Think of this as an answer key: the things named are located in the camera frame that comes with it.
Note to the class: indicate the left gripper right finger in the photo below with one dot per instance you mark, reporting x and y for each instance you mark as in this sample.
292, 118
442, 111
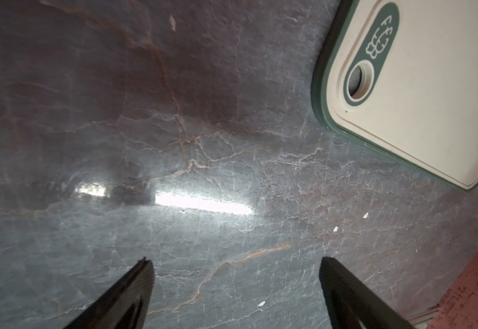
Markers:
350, 303

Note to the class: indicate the beige cutting board green rim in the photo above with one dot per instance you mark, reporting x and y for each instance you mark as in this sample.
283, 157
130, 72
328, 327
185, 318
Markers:
401, 77

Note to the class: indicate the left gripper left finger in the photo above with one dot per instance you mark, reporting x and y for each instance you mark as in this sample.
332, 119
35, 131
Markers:
124, 304

